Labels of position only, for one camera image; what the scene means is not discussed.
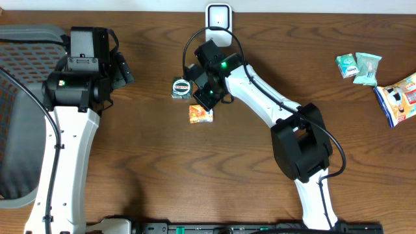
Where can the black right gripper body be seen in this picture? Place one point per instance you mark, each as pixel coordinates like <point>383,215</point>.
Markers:
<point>206,95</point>

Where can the orange snack packet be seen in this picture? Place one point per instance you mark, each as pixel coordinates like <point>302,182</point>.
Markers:
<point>197,114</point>

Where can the round black white container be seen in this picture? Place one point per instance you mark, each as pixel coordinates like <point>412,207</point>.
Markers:
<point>181,89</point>

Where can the teal gum box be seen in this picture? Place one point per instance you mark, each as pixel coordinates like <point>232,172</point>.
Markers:
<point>347,65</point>

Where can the teal small snack packet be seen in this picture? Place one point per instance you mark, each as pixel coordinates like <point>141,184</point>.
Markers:
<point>367,65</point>

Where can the cream snack bag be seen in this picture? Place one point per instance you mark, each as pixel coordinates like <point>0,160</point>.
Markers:
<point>397,100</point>

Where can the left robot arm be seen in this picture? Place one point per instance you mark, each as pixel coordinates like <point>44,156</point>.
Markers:
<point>75,95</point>

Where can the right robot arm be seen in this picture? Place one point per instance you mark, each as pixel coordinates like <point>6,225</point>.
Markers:
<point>300,143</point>

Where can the white barcode scanner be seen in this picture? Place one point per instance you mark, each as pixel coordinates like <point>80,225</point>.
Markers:
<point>219,15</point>

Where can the grey plastic shopping basket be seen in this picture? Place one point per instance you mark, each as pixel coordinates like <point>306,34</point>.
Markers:
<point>29,53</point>

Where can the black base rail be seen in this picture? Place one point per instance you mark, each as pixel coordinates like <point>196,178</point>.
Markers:
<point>120,225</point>

